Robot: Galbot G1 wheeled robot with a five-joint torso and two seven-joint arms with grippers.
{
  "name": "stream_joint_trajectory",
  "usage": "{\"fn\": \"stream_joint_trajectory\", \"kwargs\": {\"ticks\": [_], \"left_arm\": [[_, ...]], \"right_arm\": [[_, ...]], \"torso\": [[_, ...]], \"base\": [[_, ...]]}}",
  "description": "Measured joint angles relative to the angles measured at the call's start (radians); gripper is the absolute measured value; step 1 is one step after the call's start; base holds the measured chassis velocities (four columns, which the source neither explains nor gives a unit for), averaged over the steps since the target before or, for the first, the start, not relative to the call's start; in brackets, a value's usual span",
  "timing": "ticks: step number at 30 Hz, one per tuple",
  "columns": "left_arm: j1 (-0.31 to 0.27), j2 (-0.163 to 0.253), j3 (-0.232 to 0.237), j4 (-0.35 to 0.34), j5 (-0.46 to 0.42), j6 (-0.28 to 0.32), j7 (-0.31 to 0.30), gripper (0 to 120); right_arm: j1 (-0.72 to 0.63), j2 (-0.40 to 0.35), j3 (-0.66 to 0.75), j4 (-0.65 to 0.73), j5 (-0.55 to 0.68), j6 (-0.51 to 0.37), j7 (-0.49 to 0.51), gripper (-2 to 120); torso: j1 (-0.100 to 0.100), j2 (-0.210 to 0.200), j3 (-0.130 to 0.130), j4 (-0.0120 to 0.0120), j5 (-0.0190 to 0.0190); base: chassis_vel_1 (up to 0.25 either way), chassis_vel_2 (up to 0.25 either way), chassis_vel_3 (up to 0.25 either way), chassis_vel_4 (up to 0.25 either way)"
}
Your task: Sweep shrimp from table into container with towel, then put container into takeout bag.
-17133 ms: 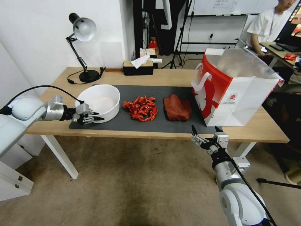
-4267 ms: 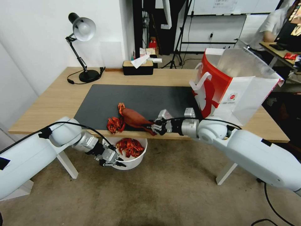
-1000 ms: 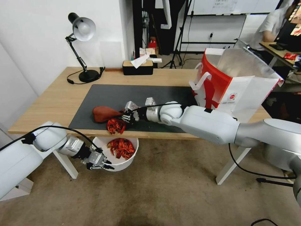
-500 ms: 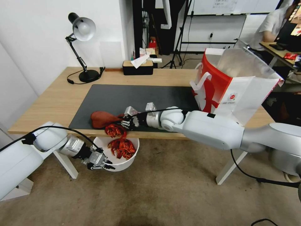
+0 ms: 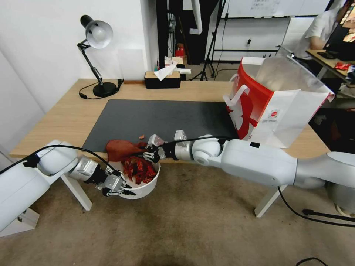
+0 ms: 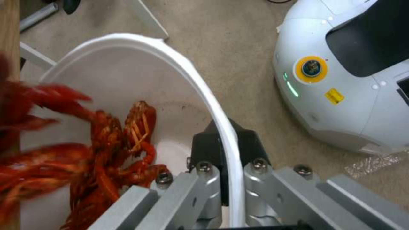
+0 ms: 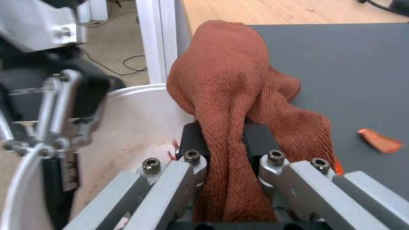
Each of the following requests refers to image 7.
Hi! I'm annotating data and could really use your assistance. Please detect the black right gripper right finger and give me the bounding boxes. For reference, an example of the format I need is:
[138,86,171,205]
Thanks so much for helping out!
[242,121,409,230]

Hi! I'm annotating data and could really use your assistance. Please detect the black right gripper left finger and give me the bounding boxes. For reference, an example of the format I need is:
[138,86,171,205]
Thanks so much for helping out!
[62,121,212,230]

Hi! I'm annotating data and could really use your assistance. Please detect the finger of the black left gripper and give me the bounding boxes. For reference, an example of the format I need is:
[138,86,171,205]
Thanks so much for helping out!
[2,69,107,193]
[0,114,16,142]

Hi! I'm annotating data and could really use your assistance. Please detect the white round plastic container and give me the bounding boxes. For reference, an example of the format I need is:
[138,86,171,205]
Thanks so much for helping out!
[6,83,193,230]

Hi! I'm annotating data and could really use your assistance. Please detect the rust orange terry towel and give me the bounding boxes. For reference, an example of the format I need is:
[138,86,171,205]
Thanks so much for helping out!
[166,20,340,222]

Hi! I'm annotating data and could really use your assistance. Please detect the red shrimp bit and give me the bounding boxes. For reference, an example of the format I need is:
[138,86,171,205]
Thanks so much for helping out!
[166,138,180,160]

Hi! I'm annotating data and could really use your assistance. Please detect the orange shrimp piece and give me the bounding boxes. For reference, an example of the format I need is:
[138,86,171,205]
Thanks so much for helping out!
[357,128,403,153]

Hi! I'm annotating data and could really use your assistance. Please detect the thin black floor cable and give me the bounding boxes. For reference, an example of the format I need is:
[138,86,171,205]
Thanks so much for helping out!
[85,51,148,75]

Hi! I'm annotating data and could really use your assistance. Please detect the pale aluminium frame leg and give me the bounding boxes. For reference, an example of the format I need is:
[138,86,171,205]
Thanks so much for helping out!
[76,0,110,24]

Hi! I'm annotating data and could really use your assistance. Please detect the white aluminium frame post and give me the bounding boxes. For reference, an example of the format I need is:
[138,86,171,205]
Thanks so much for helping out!
[135,0,180,85]

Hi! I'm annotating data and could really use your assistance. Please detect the thick black cable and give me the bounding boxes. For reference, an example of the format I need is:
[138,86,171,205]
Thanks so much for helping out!
[357,0,409,15]

